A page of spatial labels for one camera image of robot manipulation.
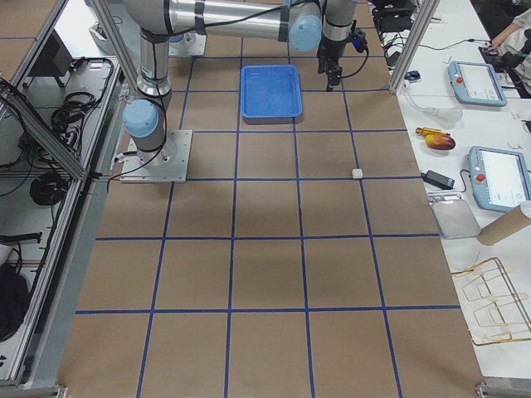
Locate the aluminium frame post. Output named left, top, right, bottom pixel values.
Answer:
left=389, top=0, right=440, bottom=94

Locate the white block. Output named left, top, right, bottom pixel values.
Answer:
left=352, top=168, right=363, bottom=180

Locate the yellow handled screwdriver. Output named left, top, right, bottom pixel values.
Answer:
left=416, top=127, right=447, bottom=137

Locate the far teach pendant tablet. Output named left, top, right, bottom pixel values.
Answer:
left=447, top=61, right=507, bottom=107

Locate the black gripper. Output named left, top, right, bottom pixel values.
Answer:
left=317, top=37, right=346, bottom=91

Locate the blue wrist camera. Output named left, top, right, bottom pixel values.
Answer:
left=352, top=28, right=368, bottom=53

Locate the metal tray on desk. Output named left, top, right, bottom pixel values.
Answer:
left=431, top=199, right=480, bottom=240

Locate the gold wire rack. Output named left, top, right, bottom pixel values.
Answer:
left=451, top=257, right=530, bottom=347

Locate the red yellow mango toy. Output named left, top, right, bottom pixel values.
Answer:
left=424, top=134, right=455, bottom=151

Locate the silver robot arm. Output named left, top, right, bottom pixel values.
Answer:
left=124, top=1, right=357, bottom=168

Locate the near teach pendant tablet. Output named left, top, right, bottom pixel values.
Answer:
left=467, top=146, right=530, bottom=212

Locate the teach pendant tablet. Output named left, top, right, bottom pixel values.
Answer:
left=447, top=61, right=507, bottom=107
left=467, top=146, right=530, bottom=212

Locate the black power adapter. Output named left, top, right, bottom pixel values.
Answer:
left=421, top=170, right=455, bottom=190

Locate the blue plastic tray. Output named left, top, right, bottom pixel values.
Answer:
left=240, top=64, right=303, bottom=123

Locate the cardboard tube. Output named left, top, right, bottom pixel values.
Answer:
left=477, top=201, right=530, bottom=245

